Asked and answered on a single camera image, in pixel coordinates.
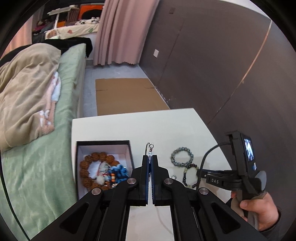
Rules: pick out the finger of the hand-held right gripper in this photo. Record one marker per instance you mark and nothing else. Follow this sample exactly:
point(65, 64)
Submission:
point(208, 173)

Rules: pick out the patterned window seat cushion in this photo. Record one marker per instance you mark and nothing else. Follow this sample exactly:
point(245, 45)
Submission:
point(74, 30)

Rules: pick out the black cloth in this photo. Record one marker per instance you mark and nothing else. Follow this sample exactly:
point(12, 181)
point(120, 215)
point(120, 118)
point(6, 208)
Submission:
point(69, 42)

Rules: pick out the white folding table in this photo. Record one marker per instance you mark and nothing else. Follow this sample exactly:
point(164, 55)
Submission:
point(63, 10)

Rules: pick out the black cardboard box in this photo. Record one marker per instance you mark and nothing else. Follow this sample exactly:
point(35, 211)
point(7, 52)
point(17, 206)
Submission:
point(104, 148)

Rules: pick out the white wall socket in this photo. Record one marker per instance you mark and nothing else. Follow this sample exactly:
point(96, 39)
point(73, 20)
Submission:
point(156, 53)

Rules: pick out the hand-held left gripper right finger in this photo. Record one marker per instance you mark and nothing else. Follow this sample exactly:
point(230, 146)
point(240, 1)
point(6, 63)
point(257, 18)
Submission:
point(153, 178)

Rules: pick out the person's right hand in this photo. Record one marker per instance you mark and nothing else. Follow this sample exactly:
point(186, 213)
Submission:
point(263, 208)

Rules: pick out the white tassel charm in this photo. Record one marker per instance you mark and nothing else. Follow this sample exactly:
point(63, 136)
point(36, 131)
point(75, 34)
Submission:
point(101, 179)

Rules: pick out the black and white plush toy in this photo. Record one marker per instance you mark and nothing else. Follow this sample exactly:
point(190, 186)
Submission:
point(89, 21)

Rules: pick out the flat brown cardboard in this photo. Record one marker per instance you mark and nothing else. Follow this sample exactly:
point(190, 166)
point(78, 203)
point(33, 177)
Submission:
point(127, 97)

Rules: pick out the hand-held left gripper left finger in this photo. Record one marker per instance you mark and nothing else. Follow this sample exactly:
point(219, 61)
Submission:
point(146, 178)

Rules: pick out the pink curtain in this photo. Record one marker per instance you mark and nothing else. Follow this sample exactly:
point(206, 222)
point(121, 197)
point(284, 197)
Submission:
point(20, 37)
point(122, 30)

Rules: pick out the green bed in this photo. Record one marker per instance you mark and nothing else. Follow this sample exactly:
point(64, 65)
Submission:
point(39, 173)

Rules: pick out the beige blanket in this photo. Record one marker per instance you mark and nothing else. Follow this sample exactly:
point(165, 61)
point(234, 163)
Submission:
point(27, 92)

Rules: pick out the orange and black box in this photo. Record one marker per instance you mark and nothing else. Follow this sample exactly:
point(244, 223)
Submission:
point(91, 10)

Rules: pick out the person's right forearm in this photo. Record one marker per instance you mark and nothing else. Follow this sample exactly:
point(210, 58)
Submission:
point(275, 228)

